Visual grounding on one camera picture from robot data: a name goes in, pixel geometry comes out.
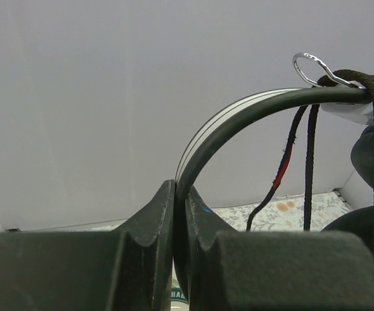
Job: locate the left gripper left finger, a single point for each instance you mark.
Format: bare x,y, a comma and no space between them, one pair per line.
128,268

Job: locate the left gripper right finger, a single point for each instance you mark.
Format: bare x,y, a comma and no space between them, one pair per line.
231,270

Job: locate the black white headphones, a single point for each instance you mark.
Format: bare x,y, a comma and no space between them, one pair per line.
193,89

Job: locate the white plate teal rim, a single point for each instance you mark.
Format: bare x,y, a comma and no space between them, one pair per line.
178,300

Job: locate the floral tablecloth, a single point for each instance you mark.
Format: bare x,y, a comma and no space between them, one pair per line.
286,213

